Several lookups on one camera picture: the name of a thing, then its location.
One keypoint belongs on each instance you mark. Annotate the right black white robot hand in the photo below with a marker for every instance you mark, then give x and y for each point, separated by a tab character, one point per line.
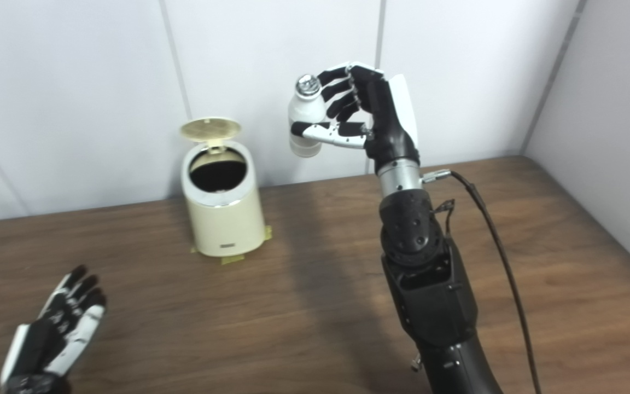
386	120

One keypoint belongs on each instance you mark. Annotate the cream-colored round bin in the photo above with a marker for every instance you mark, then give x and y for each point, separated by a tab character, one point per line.
227	224

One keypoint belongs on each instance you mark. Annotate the small white plastic bottle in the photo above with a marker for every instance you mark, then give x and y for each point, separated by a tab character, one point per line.
305	109

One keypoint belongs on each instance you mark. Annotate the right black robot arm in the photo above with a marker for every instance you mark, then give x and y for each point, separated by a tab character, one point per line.
430	295

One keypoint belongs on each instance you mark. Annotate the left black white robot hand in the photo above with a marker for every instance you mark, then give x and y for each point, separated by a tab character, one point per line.
41	345

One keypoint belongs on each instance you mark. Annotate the round cream bin lid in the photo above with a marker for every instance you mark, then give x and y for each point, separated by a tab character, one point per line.
209	128

